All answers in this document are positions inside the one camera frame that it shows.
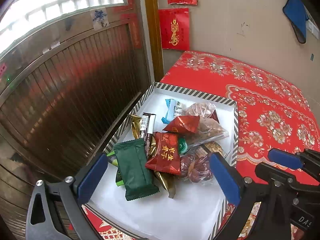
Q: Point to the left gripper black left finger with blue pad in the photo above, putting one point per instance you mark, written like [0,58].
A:
[43,219]

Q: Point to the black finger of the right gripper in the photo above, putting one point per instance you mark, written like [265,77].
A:
[274,175]

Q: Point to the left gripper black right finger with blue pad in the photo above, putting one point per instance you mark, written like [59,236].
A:
[239,193]

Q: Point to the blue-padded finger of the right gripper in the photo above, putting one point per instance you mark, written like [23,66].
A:
[307,161]

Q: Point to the clear bag of cookies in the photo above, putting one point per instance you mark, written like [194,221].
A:
[209,131]

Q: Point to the green lidded jelly cup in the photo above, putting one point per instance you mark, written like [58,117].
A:
[183,147]

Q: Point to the red foil snack packet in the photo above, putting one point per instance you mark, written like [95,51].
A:
[166,158]

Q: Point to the dark green snack packet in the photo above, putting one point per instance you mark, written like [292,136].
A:
[138,180]

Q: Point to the small red pyramid candy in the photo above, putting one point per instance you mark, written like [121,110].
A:
[184,124]

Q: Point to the dark brown chocolate bar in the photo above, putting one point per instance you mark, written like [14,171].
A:
[146,130]

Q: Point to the gold foil snack bar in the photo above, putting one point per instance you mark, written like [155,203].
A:
[166,180]

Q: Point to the red floral tablecloth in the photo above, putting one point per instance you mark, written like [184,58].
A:
[272,113]

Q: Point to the small red sachet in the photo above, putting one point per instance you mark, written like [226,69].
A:
[214,116]

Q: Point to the striped white tray box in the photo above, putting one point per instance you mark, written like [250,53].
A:
[197,210]

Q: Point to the light blue snack packet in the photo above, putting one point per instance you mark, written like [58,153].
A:
[175,108]

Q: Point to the metal roller shutter door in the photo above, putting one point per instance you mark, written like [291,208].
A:
[56,113]

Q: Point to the blue flower sticker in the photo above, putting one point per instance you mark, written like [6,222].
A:
[99,18]

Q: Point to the white wall socket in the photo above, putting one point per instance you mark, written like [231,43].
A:
[313,29]

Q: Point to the blue cloth on wall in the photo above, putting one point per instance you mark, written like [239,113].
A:
[295,11]

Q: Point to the red wall poster gold print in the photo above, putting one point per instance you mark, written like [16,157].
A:
[174,25]

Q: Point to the brown wooden door frame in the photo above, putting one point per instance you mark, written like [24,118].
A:
[152,16]

